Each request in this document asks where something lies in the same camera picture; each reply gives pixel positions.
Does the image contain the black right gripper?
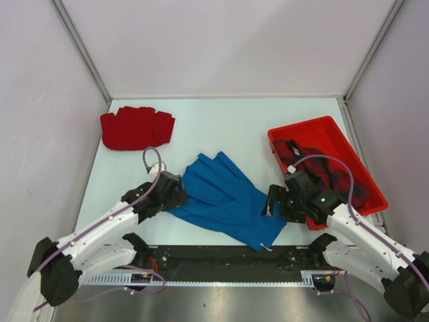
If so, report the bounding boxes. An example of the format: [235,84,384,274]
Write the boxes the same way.
[261,184,306,224]

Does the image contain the blue skirt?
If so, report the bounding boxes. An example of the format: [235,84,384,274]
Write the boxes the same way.
[169,152,286,252]

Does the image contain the red pleated skirt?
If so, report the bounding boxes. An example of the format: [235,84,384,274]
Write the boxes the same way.
[100,106,176,151]

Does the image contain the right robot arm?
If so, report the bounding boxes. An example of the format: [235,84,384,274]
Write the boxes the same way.
[262,171,428,320]

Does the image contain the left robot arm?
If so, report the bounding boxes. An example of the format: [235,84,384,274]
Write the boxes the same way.
[27,171,188,307]

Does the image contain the red black plaid skirt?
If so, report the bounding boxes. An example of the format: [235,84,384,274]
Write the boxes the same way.
[273,139,369,211]

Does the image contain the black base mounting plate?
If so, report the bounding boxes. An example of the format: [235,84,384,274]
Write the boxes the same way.
[132,246,335,281]

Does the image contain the red plastic bin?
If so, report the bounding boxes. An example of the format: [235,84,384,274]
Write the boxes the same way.
[267,116,388,230]

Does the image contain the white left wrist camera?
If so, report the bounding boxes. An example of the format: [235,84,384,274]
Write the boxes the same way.
[147,162,165,182]

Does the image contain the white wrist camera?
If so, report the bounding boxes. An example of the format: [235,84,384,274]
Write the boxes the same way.
[147,162,165,182]
[286,165,297,175]

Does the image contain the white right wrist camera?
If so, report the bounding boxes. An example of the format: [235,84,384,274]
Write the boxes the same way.
[286,165,297,175]

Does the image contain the aluminium frame rail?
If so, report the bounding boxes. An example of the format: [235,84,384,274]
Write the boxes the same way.
[399,274,428,317]

